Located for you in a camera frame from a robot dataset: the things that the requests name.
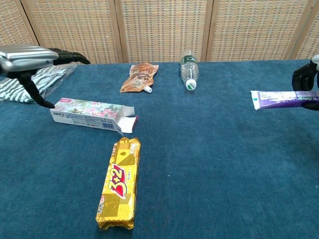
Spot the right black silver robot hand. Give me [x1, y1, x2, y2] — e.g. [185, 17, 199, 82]
[292, 54, 319, 112]

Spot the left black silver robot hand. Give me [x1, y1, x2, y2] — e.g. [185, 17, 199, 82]
[0, 44, 90, 109]

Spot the purple toothpaste tube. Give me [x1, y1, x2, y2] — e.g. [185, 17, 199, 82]
[250, 90, 319, 111]

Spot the floral white box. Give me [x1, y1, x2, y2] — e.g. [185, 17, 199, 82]
[49, 97, 140, 136]

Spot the green label water bottle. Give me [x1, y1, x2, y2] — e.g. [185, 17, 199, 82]
[179, 49, 199, 91]

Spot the orange spout pouch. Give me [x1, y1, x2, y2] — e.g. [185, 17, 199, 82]
[120, 63, 160, 94]

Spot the striped cloth in plastic bag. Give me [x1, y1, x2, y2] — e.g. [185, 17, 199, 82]
[0, 63, 78, 104]

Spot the blue carpet table cover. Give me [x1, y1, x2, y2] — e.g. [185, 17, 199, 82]
[0, 59, 319, 239]

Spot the woven bamboo folding screen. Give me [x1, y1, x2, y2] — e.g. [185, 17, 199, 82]
[0, 0, 319, 65]

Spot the yellow biscuit pack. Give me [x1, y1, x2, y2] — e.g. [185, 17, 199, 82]
[95, 136, 142, 230]

